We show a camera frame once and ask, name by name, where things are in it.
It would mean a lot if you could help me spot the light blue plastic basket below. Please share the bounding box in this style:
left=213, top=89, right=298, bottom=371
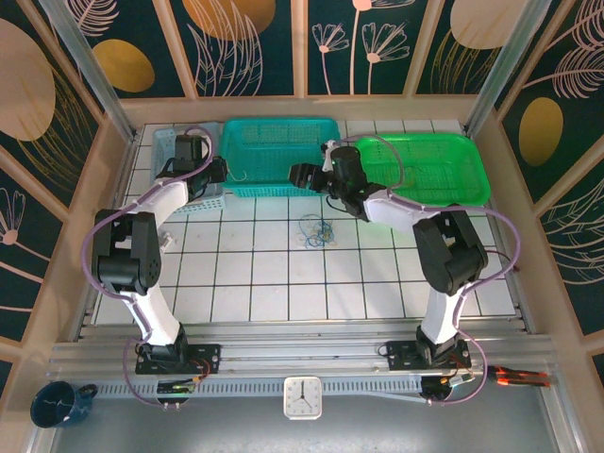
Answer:
left=151, top=123, right=227, bottom=216

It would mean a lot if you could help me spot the teal plastic basket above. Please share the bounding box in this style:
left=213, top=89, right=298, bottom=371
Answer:
left=220, top=117, right=342, bottom=199

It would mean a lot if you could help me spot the green plastic basket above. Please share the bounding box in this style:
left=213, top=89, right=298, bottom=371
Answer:
left=351, top=132, right=492, bottom=209

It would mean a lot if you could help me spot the white square clock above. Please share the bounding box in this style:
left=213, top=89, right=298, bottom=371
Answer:
left=282, top=375, right=325, bottom=421

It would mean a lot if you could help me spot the orange black screwdriver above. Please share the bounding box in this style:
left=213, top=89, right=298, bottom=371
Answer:
left=485, top=365, right=549, bottom=378
left=493, top=376, right=552, bottom=389

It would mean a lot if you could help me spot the dark blue mug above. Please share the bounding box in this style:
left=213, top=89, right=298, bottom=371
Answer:
left=30, top=380, right=99, bottom=429

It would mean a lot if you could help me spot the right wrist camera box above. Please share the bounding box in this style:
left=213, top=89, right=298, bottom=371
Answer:
left=320, top=138, right=342, bottom=172

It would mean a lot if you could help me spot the aluminium corner post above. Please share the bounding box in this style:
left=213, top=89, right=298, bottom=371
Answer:
left=40, top=0, right=139, bottom=143
left=464, top=0, right=548, bottom=136

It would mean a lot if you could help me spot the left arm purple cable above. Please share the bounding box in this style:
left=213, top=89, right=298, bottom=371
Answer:
left=80, top=125, right=213, bottom=408

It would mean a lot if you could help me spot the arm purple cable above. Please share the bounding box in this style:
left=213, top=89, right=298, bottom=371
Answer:
left=337, top=134, right=523, bottom=407
left=80, top=125, right=213, bottom=408

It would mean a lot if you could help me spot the aluminium mounting rail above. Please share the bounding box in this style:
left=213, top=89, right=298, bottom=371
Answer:
left=46, top=320, right=556, bottom=381

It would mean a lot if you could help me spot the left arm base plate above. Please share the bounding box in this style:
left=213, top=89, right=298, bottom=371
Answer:
left=135, top=343, right=223, bottom=377

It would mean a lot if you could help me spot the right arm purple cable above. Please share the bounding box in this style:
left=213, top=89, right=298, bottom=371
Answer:
left=337, top=134, right=523, bottom=407

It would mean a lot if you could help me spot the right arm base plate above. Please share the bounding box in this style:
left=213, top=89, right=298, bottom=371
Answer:
left=385, top=339, right=473, bottom=374

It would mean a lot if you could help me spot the grey slotted cable duct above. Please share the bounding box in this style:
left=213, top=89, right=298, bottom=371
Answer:
left=92, top=379, right=426, bottom=398

